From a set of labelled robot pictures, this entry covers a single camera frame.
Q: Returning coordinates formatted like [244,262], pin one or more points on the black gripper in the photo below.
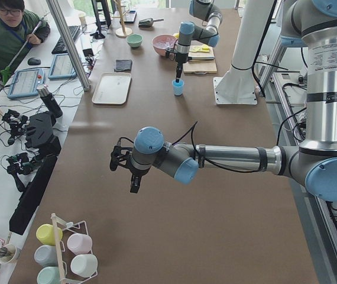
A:
[181,58]
[135,174]

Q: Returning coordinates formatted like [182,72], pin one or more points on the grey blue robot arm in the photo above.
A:
[206,11]
[313,163]

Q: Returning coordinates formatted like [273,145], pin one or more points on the light blue plastic cup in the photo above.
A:
[178,86]

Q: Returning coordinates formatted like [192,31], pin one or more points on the pink bowl of ice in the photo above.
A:
[162,42]

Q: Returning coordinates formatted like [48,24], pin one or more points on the steel ice scoop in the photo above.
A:
[148,22]

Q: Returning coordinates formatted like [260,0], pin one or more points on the wooden cup stand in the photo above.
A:
[124,31]

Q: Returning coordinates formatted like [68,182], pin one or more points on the pink cup in rack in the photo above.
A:
[79,243]

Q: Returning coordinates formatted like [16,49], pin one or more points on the white cup in rack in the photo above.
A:
[84,265]

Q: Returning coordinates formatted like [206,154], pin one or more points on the yellow cup in rack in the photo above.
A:
[45,234]

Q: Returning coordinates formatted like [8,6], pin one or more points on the grey cup in rack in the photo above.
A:
[46,256]

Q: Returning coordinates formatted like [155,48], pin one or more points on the mint cup in rack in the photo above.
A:
[48,275]

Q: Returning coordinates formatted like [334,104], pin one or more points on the paper cup with tools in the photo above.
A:
[9,254]

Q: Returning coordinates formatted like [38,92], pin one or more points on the steel muddler with black tip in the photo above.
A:
[201,58]

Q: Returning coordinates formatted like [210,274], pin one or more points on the wooden cutting board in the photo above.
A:
[201,67]

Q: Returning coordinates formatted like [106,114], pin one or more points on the green empty bowl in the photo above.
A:
[134,40]

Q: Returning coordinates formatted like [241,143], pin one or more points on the grey folded cloth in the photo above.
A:
[122,65]

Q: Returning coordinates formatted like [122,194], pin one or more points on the cream rabbit tray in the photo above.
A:
[112,88]

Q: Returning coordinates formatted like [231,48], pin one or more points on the blue teach pendant far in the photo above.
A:
[61,68]

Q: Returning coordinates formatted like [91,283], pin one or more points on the blue teach pendant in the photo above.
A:
[24,83]
[61,68]

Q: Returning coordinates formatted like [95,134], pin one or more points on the black thermos bottle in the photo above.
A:
[49,101]

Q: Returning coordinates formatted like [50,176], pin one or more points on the black computer mouse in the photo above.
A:
[33,61]

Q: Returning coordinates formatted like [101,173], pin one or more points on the blue teach pendant near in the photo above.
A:
[24,83]

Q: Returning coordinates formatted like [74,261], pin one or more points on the person in green jacket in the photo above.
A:
[20,31]

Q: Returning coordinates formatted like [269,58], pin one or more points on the white wire cup rack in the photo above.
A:
[62,231]

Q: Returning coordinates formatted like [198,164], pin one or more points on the aluminium frame post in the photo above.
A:
[61,24]

